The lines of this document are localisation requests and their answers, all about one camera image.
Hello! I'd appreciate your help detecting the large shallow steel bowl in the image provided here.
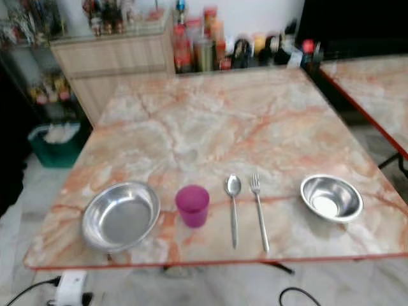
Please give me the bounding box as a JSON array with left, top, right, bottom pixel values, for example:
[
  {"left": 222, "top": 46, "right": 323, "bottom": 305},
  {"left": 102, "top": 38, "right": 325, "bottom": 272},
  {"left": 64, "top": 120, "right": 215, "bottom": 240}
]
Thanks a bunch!
[{"left": 81, "top": 181, "right": 161, "bottom": 254}]

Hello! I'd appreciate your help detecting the green plastic basket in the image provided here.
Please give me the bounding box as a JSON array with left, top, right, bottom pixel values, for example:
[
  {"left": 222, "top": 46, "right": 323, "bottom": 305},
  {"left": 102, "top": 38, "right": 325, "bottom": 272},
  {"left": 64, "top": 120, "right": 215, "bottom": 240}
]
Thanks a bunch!
[{"left": 28, "top": 122, "right": 84, "bottom": 170}]

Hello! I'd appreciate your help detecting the glass display cabinet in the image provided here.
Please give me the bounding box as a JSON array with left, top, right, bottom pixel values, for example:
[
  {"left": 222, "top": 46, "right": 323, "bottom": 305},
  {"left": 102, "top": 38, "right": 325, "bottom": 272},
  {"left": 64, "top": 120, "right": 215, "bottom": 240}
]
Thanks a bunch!
[{"left": 0, "top": 0, "right": 94, "bottom": 128}]

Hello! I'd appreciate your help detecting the light wooden cabinet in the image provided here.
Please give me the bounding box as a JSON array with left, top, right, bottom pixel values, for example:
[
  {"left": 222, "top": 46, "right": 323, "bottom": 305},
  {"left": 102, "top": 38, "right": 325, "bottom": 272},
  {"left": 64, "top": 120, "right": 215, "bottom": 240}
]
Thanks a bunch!
[{"left": 50, "top": 27, "right": 177, "bottom": 126}]

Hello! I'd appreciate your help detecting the white power strip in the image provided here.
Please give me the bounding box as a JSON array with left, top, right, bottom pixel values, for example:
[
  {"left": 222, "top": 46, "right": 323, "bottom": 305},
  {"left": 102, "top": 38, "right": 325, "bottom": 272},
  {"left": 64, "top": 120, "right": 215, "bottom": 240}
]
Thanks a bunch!
[{"left": 55, "top": 270, "right": 89, "bottom": 306}]

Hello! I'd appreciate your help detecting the purple plastic cup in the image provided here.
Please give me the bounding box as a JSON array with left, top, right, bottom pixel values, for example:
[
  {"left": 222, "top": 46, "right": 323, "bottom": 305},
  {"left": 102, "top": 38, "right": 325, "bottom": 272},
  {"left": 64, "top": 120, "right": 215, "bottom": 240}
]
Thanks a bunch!
[{"left": 175, "top": 184, "right": 211, "bottom": 229}]

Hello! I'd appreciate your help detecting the tall red bottle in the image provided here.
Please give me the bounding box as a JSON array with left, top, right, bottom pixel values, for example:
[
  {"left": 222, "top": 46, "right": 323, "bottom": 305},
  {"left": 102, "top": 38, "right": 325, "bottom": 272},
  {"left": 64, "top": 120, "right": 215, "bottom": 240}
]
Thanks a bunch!
[{"left": 173, "top": 24, "right": 194, "bottom": 73}]

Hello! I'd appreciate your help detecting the marble print folding table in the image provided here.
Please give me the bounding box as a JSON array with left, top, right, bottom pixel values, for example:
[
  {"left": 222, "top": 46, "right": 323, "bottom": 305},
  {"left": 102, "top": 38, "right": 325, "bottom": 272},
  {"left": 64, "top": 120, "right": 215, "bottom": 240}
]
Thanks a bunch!
[
  {"left": 23, "top": 65, "right": 408, "bottom": 276},
  {"left": 318, "top": 54, "right": 408, "bottom": 179}
]

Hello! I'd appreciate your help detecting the steel tumbler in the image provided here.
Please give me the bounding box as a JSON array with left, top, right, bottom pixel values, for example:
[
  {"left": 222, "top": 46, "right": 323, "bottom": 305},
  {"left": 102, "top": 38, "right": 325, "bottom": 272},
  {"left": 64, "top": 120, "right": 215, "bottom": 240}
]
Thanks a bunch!
[{"left": 195, "top": 37, "right": 215, "bottom": 73}]

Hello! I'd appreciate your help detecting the steel spoon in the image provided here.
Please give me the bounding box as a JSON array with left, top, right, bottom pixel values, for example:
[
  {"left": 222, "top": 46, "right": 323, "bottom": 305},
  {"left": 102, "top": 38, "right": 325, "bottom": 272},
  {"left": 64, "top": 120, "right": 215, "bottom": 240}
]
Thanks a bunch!
[{"left": 224, "top": 173, "right": 243, "bottom": 251}]

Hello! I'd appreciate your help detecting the orange jar with red lid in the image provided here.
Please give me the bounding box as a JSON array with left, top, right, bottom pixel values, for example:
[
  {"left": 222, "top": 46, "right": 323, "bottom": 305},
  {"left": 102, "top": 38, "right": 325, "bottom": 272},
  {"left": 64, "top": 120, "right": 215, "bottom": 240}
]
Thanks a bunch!
[{"left": 202, "top": 6, "right": 219, "bottom": 39}]

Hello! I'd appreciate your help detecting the steel fork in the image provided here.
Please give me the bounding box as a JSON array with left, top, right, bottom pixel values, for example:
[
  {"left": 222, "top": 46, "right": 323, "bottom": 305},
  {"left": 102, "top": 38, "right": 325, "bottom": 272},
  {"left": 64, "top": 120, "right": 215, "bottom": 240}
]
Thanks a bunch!
[{"left": 250, "top": 172, "right": 271, "bottom": 254}]

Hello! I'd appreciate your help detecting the small deep steel bowl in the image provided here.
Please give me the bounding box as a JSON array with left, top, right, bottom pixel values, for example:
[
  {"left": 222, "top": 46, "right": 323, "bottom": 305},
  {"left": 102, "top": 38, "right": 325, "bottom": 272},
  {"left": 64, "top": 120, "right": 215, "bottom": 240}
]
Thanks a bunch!
[{"left": 299, "top": 174, "right": 365, "bottom": 224}]

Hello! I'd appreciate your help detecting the black television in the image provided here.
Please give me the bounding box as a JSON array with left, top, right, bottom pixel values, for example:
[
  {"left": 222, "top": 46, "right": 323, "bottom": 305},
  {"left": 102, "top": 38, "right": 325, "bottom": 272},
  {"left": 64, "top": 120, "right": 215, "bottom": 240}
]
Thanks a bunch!
[{"left": 296, "top": 0, "right": 408, "bottom": 43}]

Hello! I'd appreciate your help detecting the black power strip cable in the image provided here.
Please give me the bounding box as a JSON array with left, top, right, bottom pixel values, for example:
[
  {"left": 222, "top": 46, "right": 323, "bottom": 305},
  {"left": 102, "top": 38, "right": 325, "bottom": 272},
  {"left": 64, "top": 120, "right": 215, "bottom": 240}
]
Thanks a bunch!
[{"left": 6, "top": 277, "right": 62, "bottom": 306}]

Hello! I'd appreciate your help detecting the black looped floor cable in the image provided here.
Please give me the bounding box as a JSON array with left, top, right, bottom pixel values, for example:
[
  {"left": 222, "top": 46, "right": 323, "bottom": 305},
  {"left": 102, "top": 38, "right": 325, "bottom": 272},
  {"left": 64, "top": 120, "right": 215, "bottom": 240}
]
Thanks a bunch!
[{"left": 279, "top": 286, "right": 323, "bottom": 306}]

